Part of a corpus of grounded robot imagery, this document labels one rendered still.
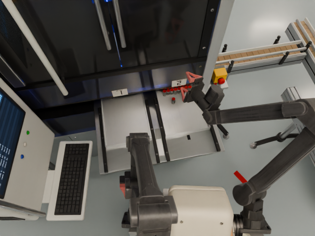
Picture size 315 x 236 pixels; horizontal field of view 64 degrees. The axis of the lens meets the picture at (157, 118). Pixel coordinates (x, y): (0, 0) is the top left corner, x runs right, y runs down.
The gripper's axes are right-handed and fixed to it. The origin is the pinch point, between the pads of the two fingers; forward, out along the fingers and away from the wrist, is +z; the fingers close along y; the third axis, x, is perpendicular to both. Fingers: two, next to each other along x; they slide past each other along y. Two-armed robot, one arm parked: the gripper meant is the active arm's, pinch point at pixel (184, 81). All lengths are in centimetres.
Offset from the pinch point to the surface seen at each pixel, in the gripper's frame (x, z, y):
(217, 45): 18.7, 5.5, -13.1
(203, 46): 12.5, 7.9, -12.0
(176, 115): 7.5, 4.8, 33.0
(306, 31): 110, 13, -6
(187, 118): 12.3, -0.1, 32.2
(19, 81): -67, 36, 13
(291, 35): 106, 18, 0
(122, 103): -16.2, 28.1, 37.3
